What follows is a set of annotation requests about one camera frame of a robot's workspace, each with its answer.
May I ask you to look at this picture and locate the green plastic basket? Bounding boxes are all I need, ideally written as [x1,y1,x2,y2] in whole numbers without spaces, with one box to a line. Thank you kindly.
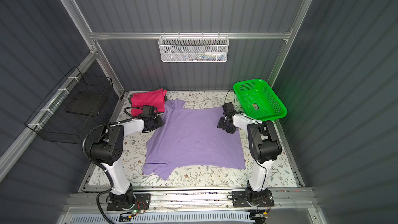
[233,79,288,121]

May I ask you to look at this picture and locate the purple t shirt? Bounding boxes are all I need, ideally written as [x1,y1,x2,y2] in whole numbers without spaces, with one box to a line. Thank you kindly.
[143,99,246,180]

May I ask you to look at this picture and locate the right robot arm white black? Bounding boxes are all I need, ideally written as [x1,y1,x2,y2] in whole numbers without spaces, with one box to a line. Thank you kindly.
[217,102,282,198]

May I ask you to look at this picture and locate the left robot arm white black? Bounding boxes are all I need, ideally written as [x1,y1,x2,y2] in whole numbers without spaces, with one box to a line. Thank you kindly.
[82,115,164,196]

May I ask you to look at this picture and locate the folded magenta t shirt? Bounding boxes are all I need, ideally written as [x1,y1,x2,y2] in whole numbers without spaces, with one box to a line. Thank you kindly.
[130,88,168,116]

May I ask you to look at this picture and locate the floral table cloth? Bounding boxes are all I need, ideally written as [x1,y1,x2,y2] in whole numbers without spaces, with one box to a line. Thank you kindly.
[83,91,300,191]

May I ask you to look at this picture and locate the white spray bottle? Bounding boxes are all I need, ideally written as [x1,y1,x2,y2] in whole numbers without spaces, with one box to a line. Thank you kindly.
[205,51,227,59]

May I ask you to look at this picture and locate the white vented panel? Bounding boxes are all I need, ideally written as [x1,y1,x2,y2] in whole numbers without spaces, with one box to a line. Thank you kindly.
[69,211,256,224]

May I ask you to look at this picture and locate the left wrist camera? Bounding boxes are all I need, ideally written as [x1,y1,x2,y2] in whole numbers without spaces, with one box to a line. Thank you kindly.
[142,105,157,116]

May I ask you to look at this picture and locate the black corrugated cable conduit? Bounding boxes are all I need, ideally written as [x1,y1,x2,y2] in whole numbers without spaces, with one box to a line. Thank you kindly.
[81,106,147,224]

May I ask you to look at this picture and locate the white wire mesh basket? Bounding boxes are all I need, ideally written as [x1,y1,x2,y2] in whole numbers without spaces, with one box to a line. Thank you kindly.
[158,37,230,63]

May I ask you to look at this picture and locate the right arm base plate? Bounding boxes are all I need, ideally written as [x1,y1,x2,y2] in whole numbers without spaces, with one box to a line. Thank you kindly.
[231,189,275,208]

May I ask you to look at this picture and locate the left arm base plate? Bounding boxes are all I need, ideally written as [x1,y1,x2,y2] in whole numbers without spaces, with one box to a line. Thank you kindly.
[106,193,151,211]

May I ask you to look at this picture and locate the black wire basket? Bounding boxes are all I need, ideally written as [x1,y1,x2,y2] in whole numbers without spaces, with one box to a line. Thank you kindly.
[25,71,117,144]

